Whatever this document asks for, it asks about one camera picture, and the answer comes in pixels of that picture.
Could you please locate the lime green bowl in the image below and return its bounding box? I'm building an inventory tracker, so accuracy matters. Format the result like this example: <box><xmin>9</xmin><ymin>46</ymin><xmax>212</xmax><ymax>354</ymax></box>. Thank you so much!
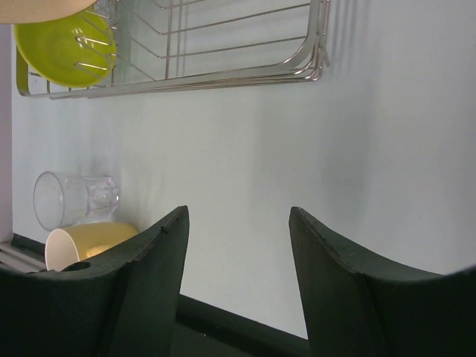
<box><xmin>13</xmin><ymin>7</ymin><xmax>117</xmax><ymax>88</ymax></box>

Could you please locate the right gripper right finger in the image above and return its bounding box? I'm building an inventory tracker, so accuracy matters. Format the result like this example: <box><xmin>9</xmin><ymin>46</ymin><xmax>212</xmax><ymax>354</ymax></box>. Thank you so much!
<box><xmin>289</xmin><ymin>207</ymin><xmax>475</xmax><ymax>356</ymax></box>

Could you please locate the metal wire dish rack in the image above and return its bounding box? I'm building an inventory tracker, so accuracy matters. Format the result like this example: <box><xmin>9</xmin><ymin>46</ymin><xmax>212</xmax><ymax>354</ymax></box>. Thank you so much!
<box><xmin>16</xmin><ymin>1</ymin><xmax>330</xmax><ymax>99</ymax></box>

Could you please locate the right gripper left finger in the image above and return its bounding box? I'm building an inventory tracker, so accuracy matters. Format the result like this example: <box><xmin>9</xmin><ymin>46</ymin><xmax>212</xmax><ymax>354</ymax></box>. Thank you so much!
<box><xmin>1</xmin><ymin>206</ymin><xmax>189</xmax><ymax>356</ymax></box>

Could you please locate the clear plastic cup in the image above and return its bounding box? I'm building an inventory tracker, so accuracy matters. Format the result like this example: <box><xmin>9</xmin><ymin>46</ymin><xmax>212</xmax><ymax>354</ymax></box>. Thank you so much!
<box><xmin>33</xmin><ymin>171</ymin><xmax>120</xmax><ymax>231</ymax></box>

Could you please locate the cream mug yellow handle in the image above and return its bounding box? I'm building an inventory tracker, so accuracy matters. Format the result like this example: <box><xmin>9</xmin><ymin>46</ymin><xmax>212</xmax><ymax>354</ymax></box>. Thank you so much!
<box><xmin>45</xmin><ymin>222</ymin><xmax>138</xmax><ymax>271</ymax></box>

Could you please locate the beige oval bird plate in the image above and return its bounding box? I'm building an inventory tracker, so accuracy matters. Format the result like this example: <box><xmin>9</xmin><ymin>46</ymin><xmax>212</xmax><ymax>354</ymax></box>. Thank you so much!
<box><xmin>0</xmin><ymin>0</ymin><xmax>95</xmax><ymax>24</ymax></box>

